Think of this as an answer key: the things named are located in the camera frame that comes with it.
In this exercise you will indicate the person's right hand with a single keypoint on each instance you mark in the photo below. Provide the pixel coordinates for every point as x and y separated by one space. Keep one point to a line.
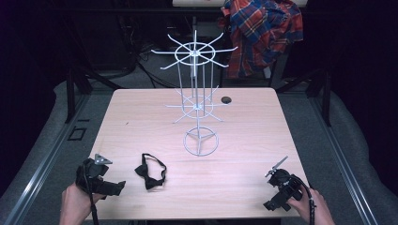
309 207

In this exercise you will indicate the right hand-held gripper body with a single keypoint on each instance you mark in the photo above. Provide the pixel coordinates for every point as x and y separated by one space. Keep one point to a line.
286 187

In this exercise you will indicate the black metal stand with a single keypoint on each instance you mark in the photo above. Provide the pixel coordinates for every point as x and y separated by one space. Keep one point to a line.
71 93
325 97

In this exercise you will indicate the aluminium floor rail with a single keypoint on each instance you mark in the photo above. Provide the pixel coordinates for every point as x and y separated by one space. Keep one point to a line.
341 156
47 159

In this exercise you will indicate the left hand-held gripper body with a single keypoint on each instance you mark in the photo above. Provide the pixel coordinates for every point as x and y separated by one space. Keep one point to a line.
94 175

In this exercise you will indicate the black bow tie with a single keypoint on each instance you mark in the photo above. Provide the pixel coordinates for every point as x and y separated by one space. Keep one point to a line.
144 172

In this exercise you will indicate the person's left hand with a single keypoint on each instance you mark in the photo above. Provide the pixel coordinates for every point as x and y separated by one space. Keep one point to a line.
75 203

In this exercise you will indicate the red blue plaid shirt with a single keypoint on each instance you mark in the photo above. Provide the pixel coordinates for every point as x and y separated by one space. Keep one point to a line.
261 34

